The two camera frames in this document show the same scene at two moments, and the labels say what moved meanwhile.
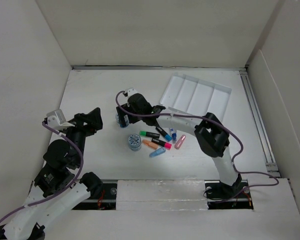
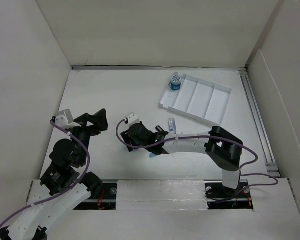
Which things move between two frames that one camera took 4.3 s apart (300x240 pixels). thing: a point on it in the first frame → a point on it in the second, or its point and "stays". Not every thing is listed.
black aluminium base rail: x=220 y=196 stays
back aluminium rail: x=230 y=68 stays
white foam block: x=163 y=195 stays
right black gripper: x=121 y=114 → x=127 y=138
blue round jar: x=126 y=123 → x=176 y=82
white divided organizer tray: x=190 y=94 stays
